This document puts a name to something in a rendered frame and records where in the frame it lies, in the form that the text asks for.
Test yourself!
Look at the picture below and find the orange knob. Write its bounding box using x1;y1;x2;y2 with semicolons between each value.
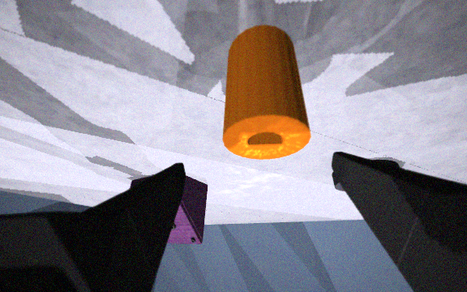
223;25;311;160

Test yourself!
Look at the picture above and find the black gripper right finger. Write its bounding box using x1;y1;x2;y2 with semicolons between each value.
332;152;467;292

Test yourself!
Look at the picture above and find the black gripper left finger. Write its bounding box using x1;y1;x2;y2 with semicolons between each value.
0;162;186;292

